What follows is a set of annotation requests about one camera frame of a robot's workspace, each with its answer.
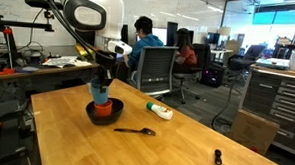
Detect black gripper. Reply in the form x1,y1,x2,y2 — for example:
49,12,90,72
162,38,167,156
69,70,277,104
93,49,118,94

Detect light blue plastic cup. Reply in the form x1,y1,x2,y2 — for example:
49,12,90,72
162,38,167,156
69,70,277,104
90,85,110,106

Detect orange plastic cup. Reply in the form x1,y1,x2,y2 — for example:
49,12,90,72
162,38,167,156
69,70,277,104
94,98,114,118

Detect black bowl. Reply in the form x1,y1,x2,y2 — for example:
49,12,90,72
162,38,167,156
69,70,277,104
85,96,125,127

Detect stack of papers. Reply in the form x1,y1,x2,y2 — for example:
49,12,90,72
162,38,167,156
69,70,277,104
41,54,94,70

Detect grey mesh office chair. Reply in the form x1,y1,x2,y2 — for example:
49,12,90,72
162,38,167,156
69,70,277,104
130,45,180,101

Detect large black monitor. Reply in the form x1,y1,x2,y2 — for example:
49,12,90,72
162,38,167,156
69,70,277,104
120,23,130,46

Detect person in blue jacket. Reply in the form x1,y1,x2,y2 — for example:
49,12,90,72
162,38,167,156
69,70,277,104
122,14,166,73

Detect white bottle green cap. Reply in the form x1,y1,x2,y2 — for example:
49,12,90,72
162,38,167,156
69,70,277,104
145,101,175,122

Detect long wooden desk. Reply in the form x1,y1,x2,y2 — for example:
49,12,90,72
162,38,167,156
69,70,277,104
0,54,101,88

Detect bright white monitor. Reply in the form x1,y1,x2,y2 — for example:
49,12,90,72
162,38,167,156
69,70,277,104
151,27,169,46

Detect person in red shirt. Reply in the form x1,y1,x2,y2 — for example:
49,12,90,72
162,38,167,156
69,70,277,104
172,28,200,76

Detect tall black monitor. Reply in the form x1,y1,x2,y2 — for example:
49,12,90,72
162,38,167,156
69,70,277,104
165,21,179,47

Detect black office chair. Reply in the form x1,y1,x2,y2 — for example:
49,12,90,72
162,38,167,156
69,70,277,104
171,42,213,106

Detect red clamp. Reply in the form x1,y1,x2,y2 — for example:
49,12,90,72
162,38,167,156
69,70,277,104
0,26,18,79

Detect computer tower with lights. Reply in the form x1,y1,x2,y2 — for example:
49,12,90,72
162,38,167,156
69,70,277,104
200,63,226,89

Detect small distant monitor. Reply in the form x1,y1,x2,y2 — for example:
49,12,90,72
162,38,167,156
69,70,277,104
205,32,221,46

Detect table lamp beige shade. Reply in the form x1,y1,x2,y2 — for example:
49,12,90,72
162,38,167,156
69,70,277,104
217,26,232,49

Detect small black clip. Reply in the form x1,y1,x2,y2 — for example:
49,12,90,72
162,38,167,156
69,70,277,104
213,148,224,165

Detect dark padded armchair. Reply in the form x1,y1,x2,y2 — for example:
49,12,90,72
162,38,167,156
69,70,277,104
226,43,267,74

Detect brown cardboard box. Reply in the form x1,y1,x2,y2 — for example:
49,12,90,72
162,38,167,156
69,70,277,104
228,108,281,156

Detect grey drawer cabinet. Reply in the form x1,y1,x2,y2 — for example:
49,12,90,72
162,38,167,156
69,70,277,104
238,65,295,159

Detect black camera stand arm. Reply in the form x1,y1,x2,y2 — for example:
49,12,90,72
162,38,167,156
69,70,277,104
0,14,55,35

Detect black camera bar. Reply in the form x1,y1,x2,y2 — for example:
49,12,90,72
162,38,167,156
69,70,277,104
24,0,67,12

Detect black floor cable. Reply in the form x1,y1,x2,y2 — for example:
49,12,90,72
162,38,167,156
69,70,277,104
210,68,244,133

